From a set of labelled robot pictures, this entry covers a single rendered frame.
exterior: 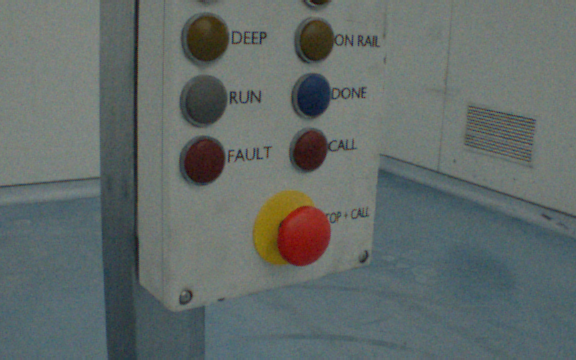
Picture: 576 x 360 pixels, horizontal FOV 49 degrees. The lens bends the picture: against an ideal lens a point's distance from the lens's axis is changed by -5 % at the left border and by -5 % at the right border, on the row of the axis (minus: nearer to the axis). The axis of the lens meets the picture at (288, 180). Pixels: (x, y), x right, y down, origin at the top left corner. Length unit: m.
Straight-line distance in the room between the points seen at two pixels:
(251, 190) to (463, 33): 3.92
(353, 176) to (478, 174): 3.77
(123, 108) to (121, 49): 0.04
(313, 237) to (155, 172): 0.11
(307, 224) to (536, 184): 3.56
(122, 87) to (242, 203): 0.11
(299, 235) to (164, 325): 0.14
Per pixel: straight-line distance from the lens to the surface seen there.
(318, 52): 0.43
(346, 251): 0.49
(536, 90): 3.92
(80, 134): 3.89
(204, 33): 0.38
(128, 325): 0.50
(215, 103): 0.39
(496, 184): 4.15
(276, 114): 0.42
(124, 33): 0.44
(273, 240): 0.44
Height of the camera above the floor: 1.05
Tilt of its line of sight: 14 degrees down
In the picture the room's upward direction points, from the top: 3 degrees clockwise
